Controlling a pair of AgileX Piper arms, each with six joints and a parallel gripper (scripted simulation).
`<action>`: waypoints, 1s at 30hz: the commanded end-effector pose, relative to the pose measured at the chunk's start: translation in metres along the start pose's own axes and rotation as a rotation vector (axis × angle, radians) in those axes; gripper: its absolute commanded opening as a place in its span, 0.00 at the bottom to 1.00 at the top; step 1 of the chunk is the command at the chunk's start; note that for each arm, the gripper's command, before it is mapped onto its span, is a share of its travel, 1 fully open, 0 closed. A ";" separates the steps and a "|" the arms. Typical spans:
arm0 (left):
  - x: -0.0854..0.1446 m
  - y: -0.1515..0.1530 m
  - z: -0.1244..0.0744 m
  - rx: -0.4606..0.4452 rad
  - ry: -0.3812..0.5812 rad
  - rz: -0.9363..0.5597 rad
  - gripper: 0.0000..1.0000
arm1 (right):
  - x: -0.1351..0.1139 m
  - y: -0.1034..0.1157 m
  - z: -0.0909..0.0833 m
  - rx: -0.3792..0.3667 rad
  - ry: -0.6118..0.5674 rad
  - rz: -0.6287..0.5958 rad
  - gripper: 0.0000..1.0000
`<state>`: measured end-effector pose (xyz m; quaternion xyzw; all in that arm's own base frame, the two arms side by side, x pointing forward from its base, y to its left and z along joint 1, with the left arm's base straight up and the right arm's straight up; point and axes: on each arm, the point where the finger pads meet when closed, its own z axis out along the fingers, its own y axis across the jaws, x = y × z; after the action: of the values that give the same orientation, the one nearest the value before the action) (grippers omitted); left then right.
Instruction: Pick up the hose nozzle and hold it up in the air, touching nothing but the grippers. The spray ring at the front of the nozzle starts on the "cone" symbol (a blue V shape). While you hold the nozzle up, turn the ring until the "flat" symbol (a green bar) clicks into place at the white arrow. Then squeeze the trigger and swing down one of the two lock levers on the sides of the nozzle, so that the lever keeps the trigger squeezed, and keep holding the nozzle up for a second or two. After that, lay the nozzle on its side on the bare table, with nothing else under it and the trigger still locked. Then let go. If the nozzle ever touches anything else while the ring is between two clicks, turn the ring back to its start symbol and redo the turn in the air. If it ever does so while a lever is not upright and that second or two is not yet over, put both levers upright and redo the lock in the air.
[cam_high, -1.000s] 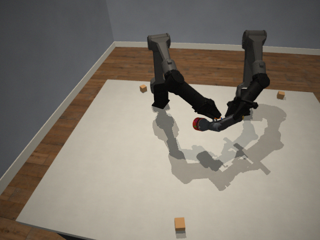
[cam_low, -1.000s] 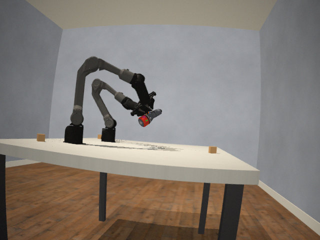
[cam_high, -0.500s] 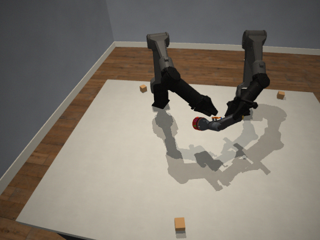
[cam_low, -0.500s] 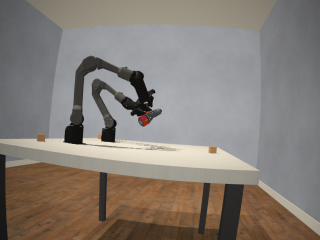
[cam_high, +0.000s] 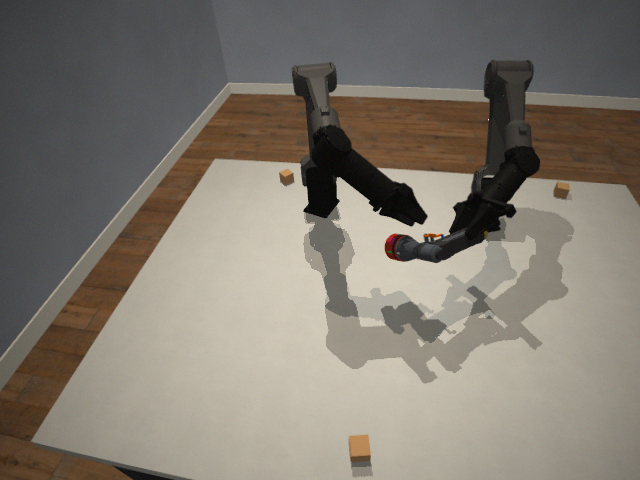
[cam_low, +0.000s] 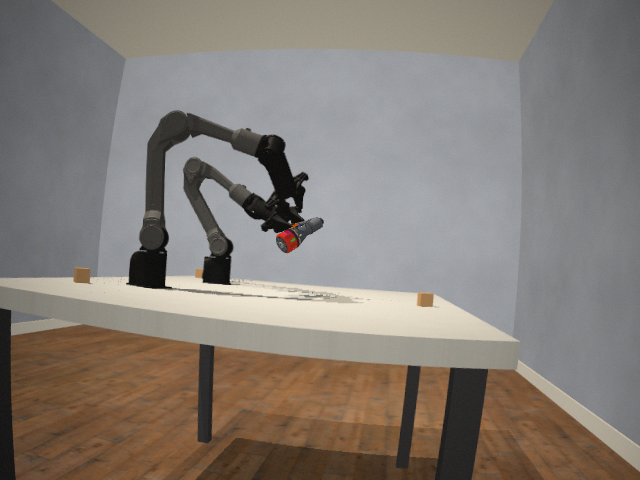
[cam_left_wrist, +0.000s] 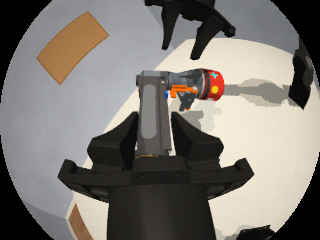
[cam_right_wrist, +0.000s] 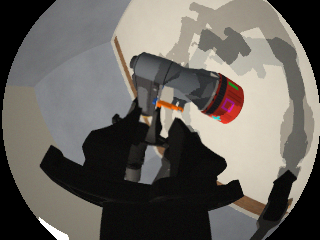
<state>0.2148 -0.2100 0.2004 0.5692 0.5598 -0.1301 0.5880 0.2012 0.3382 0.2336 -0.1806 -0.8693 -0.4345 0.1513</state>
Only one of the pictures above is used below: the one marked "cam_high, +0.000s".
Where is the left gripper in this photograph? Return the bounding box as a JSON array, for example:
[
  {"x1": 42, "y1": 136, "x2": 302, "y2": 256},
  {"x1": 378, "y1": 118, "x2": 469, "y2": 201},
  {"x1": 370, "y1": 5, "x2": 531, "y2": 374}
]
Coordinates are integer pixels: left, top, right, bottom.
[{"x1": 449, "y1": 183, "x2": 517, "y2": 241}]

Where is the small tan cube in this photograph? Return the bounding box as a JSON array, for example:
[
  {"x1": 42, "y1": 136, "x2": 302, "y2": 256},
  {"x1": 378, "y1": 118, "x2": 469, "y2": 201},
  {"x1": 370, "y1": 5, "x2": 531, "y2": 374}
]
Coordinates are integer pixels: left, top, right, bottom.
[
  {"x1": 349, "y1": 435, "x2": 371, "y2": 462},
  {"x1": 554, "y1": 182, "x2": 570, "y2": 199},
  {"x1": 279, "y1": 169, "x2": 294, "y2": 185}
]

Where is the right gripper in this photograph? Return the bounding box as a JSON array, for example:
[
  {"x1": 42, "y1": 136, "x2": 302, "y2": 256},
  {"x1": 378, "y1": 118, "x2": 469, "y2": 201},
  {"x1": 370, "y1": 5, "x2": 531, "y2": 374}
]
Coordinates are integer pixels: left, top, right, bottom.
[{"x1": 358, "y1": 169, "x2": 428, "y2": 227}]

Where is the grey hose nozzle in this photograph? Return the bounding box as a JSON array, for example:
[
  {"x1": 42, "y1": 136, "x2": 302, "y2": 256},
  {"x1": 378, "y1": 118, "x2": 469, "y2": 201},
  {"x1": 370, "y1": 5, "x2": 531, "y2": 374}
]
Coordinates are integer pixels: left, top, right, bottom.
[{"x1": 385, "y1": 228, "x2": 488, "y2": 263}]

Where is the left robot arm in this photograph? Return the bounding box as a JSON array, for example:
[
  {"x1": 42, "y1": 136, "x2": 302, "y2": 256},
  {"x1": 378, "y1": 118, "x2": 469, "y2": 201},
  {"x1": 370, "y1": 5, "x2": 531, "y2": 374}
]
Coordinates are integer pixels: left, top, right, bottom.
[{"x1": 467, "y1": 60, "x2": 540, "y2": 201}]

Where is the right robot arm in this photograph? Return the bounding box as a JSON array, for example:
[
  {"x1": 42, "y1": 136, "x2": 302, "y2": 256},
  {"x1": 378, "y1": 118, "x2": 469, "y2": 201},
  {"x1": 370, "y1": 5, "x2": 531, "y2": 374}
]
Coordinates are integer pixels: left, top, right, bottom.
[{"x1": 292, "y1": 62, "x2": 377, "y2": 218}]

